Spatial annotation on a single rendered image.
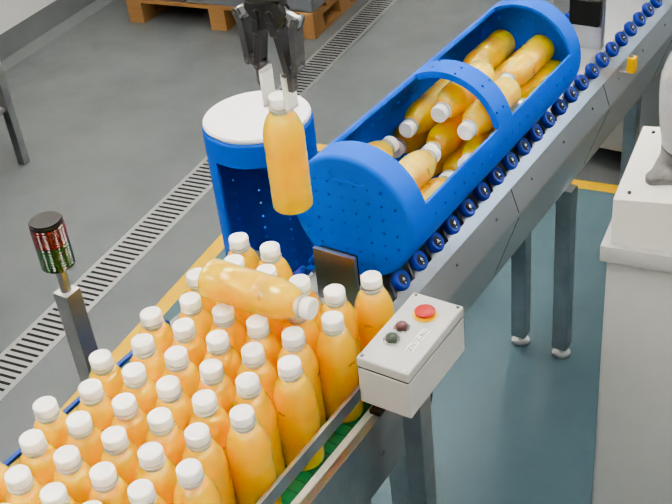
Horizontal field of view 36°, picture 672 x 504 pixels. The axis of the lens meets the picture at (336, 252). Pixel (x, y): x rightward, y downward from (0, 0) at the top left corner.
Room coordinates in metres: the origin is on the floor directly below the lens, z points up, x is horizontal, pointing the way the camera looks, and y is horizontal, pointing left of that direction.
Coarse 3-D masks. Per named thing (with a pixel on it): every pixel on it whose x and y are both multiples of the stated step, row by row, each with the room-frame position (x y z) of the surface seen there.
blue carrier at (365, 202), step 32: (512, 0) 2.47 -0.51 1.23; (480, 32) 2.54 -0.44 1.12; (512, 32) 2.49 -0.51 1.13; (544, 32) 2.44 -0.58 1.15; (448, 64) 2.14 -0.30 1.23; (576, 64) 2.37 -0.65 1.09; (416, 96) 2.27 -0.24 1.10; (480, 96) 2.05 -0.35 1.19; (544, 96) 2.21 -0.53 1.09; (352, 128) 1.92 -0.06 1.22; (384, 128) 2.15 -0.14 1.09; (512, 128) 2.06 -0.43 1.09; (320, 160) 1.81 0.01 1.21; (352, 160) 1.77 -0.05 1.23; (384, 160) 1.77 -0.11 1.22; (480, 160) 1.93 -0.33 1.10; (320, 192) 1.81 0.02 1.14; (352, 192) 1.77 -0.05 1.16; (384, 192) 1.72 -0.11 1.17; (416, 192) 1.74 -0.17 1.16; (448, 192) 1.81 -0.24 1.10; (320, 224) 1.82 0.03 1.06; (352, 224) 1.77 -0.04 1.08; (384, 224) 1.73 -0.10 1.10; (416, 224) 1.71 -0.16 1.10; (384, 256) 1.73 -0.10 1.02
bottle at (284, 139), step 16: (272, 112) 1.60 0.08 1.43; (272, 128) 1.59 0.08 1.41; (288, 128) 1.59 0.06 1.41; (272, 144) 1.59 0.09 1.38; (288, 144) 1.58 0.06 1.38; (304, 144) 1.60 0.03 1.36; (272, 160) 1.59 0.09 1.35; (288, 160) 1.58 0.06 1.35; (304, 160) 1.60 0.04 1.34; (272, 176) 1.59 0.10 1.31; (288, 176) 1.58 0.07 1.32; (304, 176) 1.59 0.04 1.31; (272, 192) 1.60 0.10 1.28; (288, 192) 1.58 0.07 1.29; (304, 192) 1.59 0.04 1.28; (288, 208) 1.58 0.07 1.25; (304, 208) 1.59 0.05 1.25
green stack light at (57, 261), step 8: (64, 248) 1.61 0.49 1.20; (40, 256) 1.61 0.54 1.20; (48, 256) 1.60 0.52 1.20; (56, 256) 1.60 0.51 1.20; (64, 256) 1.61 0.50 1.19; (72, 256) 1.62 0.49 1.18; (40, 264) 1.61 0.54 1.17; (48, 264) 1.60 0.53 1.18; (56, 264) 1.60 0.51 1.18; (64, 264) 1.60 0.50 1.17; (72, 264) 1.62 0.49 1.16; (48, 272) 1.60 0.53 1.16; (56, 272) 1.60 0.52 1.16
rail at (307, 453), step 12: (348, 396) 1.37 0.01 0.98; (360, 396) 1.39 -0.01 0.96; (348, 408) 1.36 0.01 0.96; (336, 420) 1.33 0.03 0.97; (324, 432) 1.30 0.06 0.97; (312, 444) 1.27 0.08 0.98; (300, 456) 1.24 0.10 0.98; (312, 456) 1.27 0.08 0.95; (288, 468) 1.22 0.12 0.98; (300, 468) 1.24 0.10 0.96; (276, 480) 1.20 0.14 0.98; (288, 480) 1.21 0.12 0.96; (276, 492) 1.18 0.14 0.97
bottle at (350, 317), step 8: (328, 304) 1.49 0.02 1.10; (336, 304) 1.49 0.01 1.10; (344, 304) 1.50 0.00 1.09; (320, 312) 1.50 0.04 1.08; (344, 312) 1.48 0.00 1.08; (352, 312) 1.49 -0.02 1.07; (320, 320) 1.49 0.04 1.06; (344, 320) 1.47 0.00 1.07; (352, 320) 1.48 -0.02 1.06; (320, 328) 1.49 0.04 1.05; (352, 328) 1.48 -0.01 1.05; (360, 344) 1.49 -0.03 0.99; (360, 352) 1.49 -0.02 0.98
